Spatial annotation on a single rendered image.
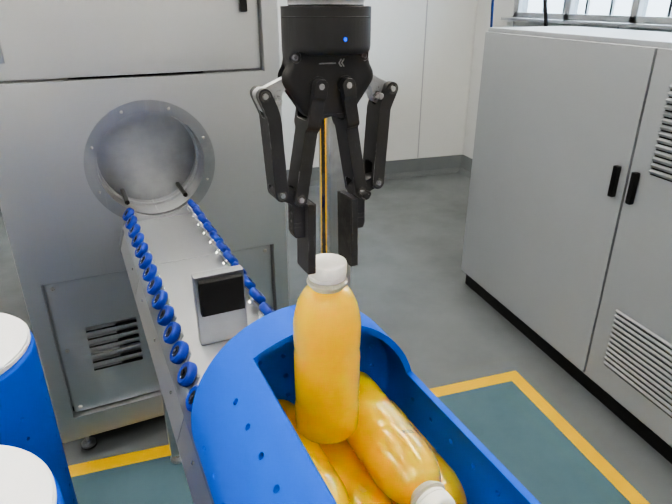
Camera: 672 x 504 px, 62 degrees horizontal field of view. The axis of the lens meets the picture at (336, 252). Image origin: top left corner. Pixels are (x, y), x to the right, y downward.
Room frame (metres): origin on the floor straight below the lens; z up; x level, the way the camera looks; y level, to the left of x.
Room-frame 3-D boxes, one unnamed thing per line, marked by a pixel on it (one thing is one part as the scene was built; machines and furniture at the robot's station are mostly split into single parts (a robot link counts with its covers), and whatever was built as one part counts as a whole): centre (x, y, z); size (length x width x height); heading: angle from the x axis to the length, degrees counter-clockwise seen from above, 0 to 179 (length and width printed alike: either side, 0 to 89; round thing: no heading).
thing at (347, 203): (0.51, -0.01, 1.37); 0.03 x 0.01 x 0.07; 25
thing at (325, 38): (0.50, 0.01, 1.53); 0.08 x 0.07 x 0.09; 115
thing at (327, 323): (0.50, 0.01, 1.23); 0.07 x 0.07 x 0.19
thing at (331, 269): (0.50, 0.01, 1.33); 0.04 x 0.04 x 0.02
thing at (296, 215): (0.48, 0.04, 1.40); 0.03 x 0.01 x 0.05; 115
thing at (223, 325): (0.99, 0.23, 1.00); 0.10 x 0.04 x 0.15; 115
